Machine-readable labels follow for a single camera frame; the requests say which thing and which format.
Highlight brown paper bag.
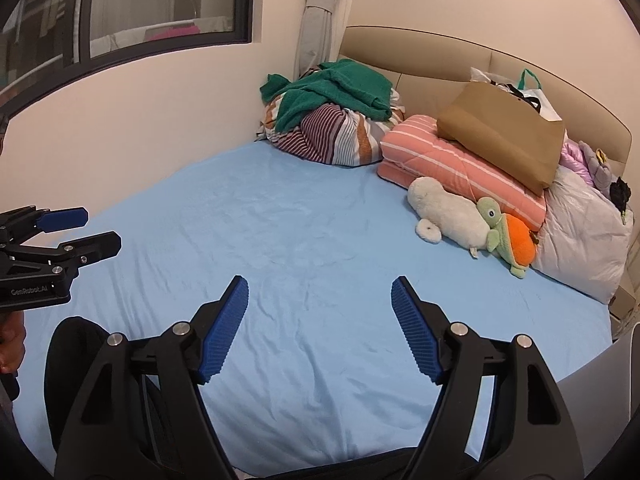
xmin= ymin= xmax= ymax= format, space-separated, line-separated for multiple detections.
xmin=436 ymin=81 xmax=568 ymax=196

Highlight pink striped folded quilt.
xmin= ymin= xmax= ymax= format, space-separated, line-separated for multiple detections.
xmin=377 ymin=114 xmax=548 ymax=233

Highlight green towel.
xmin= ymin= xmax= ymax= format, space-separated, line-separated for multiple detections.
xmin=260 ymin=59 xmax=393 ymax=131

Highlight pale pink pillow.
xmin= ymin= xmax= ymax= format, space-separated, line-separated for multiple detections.
xmin=532 ymin=165 xmax=633 ymax=306

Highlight grey tied curtain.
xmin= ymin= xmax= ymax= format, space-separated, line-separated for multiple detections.
xmin=295 ymin=0 xmax=358 ymax=78

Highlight pink shiny cloth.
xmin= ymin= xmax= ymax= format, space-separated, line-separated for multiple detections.
xmin=559 ymin=139 xmax=598 ymax=173

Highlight white plush toy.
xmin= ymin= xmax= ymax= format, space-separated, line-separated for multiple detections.
xmin=407 ymin=176 xmax=493 ymax=251

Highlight striped bundled duvet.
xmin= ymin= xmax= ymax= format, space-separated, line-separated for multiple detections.
xmin=255 ymin=87 xmax=408 ymax=166

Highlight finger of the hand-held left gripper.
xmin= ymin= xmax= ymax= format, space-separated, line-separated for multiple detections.
xmin=0 ymin=231 xmax=122 ymax=272
xmin=0 ymin=206 xmax=91 ymax=242

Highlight person's left hand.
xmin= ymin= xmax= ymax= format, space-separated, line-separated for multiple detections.
xmin=0 ymin=310 xmax=27 ymax=376

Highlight lilac grey cloth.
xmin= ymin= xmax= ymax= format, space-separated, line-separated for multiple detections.
xmin=577 ymin=141 xmax=626 ymax=201

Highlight green orange turtle plush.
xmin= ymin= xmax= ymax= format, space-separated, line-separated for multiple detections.
xmin=475 ymin=196 xmax=538 ymax=278

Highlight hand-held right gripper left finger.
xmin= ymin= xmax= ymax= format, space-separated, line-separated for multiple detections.
xmin=52 ymin=275 xmax=250 ymax=480

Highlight small black item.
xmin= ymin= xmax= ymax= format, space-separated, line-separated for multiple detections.
xmin=609 ymin=176 xmax=633 ymax=213

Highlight dark framed window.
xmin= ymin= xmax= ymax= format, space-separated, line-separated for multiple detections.
xmin=0 ymin=0 xmax=256 ymax=111

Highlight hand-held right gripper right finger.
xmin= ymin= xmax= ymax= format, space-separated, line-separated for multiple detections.
xmin=391 ymin=276 xmax=586 ymax=480

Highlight beige padded headboard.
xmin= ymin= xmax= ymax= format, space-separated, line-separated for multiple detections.
xmin=337 ymin=25 xmax=633 ymax=171

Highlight white green-handled plastic bag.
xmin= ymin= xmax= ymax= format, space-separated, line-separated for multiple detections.
xmin=469 ymin=66 xmax=563 ymax=123

